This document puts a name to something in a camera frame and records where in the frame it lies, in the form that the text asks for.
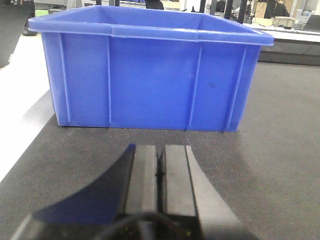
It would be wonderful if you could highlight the white table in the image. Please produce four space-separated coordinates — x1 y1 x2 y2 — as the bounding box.
243 23 320 43

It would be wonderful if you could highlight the blue plastic bin on conveyor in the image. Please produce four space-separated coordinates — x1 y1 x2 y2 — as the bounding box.
28 5 274 132

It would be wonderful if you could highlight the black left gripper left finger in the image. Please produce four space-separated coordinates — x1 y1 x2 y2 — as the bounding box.
12 144 157 240

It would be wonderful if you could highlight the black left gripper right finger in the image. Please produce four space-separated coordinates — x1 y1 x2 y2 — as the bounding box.
163 145 257 240

